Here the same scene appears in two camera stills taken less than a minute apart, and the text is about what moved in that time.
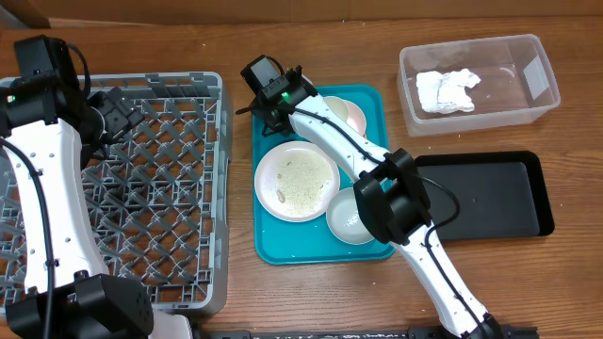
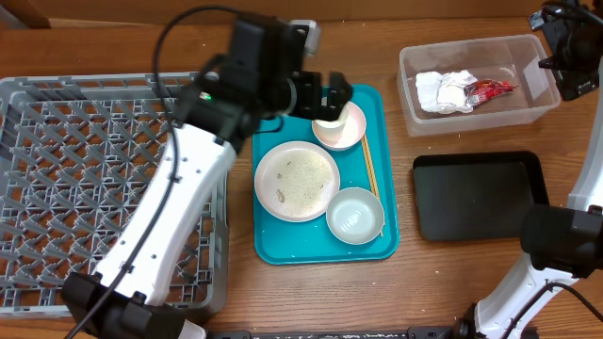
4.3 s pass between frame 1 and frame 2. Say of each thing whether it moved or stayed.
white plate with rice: moved
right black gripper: moved
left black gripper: moved
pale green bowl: stayed
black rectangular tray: stayed
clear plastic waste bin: stayed
